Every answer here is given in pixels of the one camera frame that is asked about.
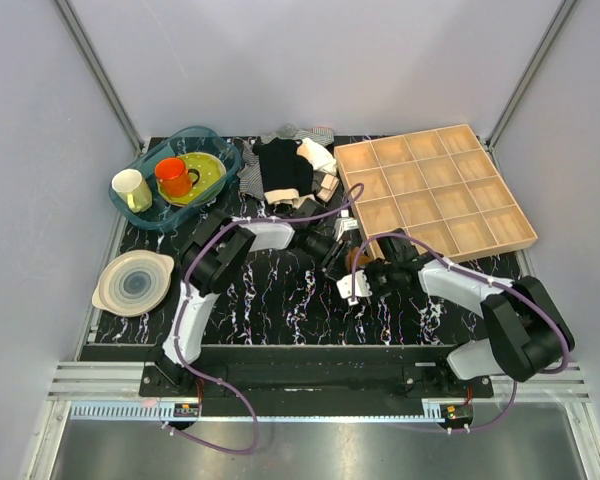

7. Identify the brown boxer underwear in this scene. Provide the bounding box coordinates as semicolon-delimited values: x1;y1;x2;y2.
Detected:
345;248;376;271

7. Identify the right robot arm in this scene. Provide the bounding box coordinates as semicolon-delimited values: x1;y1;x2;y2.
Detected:
349;229;575;397

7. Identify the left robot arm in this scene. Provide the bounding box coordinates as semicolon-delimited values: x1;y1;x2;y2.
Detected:
152;200;352;396

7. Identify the cream white underwear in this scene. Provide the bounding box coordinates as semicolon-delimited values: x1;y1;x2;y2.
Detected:
297;138;337;176

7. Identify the striped grey underwear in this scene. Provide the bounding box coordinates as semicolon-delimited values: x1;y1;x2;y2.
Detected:
238;124;335;202

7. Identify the wooden compartment tray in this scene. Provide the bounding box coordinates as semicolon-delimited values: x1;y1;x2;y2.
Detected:
334;124;537;262

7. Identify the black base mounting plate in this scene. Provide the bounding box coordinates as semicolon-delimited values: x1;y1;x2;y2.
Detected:
140;345;488;397

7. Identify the yellow-green dotted plate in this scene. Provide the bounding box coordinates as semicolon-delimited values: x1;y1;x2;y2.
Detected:
156;152;226;207

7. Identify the orange mug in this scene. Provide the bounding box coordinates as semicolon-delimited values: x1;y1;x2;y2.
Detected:
154;157;200;197

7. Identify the blue transparent plastic bin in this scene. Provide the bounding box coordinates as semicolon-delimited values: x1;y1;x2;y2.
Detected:
109;126;242;233

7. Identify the cream yellow mug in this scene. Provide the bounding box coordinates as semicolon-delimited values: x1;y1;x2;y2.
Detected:
111;169;153;213

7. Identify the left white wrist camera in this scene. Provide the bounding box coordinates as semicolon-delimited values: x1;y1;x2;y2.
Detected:
334;217;359;239

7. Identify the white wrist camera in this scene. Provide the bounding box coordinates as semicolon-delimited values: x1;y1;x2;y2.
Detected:
334;217;359;239
336;270;372;306

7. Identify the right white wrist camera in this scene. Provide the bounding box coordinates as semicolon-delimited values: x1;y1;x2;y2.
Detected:
336;270;372;306

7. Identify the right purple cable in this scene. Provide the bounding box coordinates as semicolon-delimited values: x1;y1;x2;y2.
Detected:
347;234;574;435

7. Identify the purple cable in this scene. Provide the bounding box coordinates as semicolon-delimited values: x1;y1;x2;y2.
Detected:
172;182;366;455
347;234;574;435

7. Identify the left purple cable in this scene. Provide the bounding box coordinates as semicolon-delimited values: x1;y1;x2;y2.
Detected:
172;182;366;455

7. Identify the aluminium front rail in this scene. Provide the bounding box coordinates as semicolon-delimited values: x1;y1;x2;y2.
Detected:
48;362;590;423

